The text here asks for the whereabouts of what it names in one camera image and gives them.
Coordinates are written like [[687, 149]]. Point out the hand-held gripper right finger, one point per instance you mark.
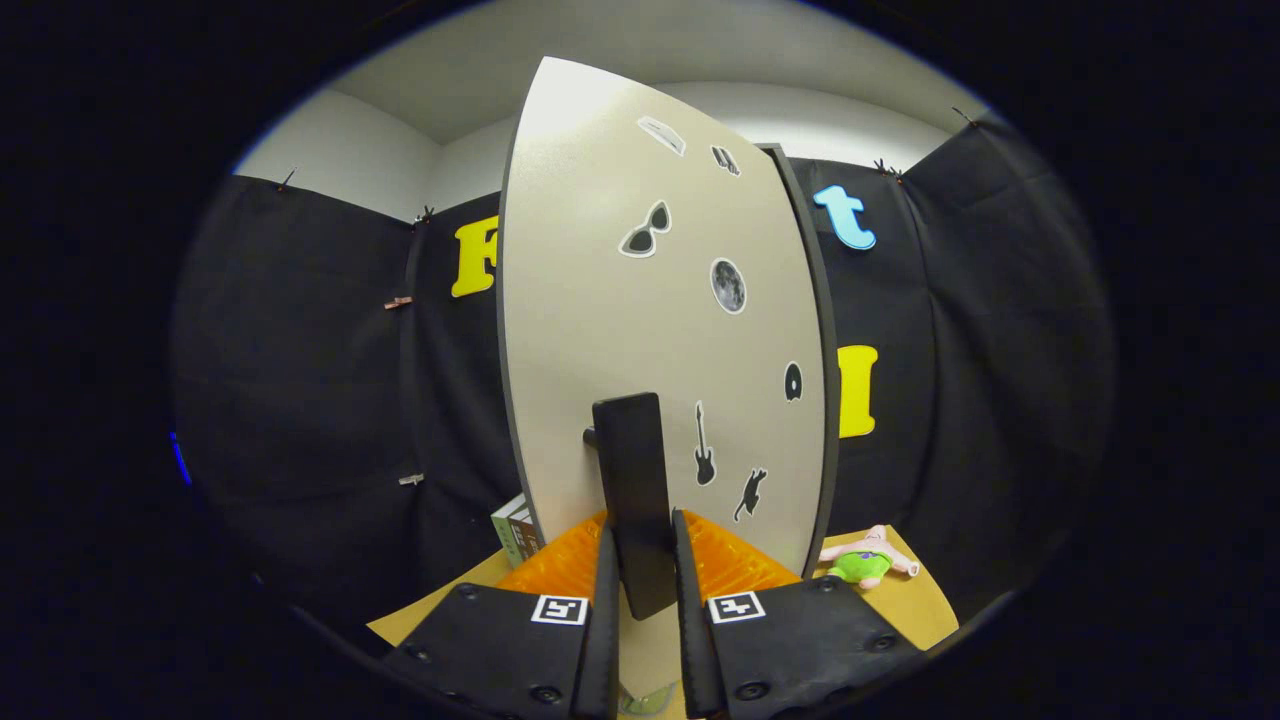
[[695, 640]]

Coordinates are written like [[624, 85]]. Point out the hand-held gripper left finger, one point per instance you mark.
[[600, 640]]

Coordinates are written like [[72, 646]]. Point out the small pale green container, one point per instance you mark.
[[645, 702]]

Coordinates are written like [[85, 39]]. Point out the brown and green book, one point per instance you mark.
[[518, 535]]

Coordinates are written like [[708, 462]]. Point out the pink and green plush toy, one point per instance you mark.
[[862, 565]]

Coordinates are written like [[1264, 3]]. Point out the black backdrop cloth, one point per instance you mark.
[[300, 400]]

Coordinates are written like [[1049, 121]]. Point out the grey cabinet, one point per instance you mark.
[[815, 250]]

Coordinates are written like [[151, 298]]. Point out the black clamp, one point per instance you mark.
[[425, 216], [886, 170], [965, 117], [287, 181]]

